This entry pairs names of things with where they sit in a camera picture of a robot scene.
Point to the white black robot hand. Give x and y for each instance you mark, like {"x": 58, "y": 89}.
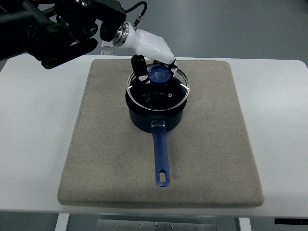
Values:
{"x": 145, "y": 45}

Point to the glass pot lid blue knob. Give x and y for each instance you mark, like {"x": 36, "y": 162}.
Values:
{"x": 160, "y": 91}

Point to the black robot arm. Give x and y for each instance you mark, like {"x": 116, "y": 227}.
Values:
{"x": 58, "y": 31}

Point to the lower metal floor plate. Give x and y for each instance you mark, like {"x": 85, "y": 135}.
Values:
{"x": 107, "y": 52}

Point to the dark blue saucepan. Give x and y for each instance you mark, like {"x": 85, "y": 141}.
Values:
{"x": 158, "y": 123}

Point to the grey felt mat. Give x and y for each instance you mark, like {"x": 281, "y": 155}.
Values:
{"x": 205, "y": 161}

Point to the white left table leg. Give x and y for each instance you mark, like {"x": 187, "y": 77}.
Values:
{"x": 62, "y": 222}

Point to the white table leg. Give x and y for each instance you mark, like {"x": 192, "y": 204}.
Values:
{"x": 244, "y": 224}
{"x": 62, "y": 222}

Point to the white right table leg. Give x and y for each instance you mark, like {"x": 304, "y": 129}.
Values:
{"x": 244, "y": 224}

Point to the black table control panel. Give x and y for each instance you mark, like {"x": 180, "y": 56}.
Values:
{"x": 291, "y": 221}

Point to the metal table base plate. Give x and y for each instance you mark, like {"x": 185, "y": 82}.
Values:
{"x": 128, "y": 225}

